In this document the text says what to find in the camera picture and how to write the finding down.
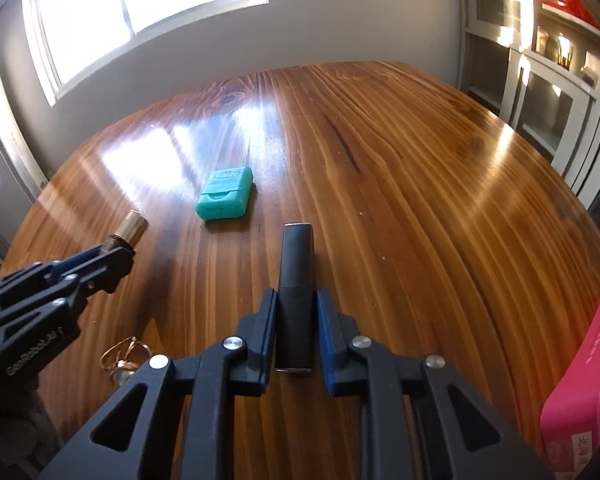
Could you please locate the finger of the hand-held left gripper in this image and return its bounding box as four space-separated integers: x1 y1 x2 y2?
0 245 118 291
0 251 135 331

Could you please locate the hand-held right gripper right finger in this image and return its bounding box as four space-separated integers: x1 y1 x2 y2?
316 287 553 480

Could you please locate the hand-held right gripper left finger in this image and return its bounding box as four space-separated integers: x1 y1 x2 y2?
37 287 281 480

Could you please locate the gold lipstick tube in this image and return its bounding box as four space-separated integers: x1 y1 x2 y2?
102 210 148 256

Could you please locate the black lipstick tube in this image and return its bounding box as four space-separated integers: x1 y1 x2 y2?
275 222 316 373

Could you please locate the pink tin box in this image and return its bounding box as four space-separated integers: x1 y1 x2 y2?
540 275 600 476

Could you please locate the person's left forearm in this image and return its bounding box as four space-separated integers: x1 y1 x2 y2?
0 375 66 480

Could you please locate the metal ball keyring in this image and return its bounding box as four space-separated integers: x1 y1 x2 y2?
100 337 151 386

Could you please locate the teal dental floss box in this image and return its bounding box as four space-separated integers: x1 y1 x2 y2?
196 166 255 222

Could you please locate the grey glass-door cabinet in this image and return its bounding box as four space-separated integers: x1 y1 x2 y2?
455 0 600 211

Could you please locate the dark glass bottle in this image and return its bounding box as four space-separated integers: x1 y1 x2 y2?
556 35 576 68

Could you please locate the red plastic bag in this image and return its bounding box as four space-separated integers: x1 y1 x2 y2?
555 0 600 31

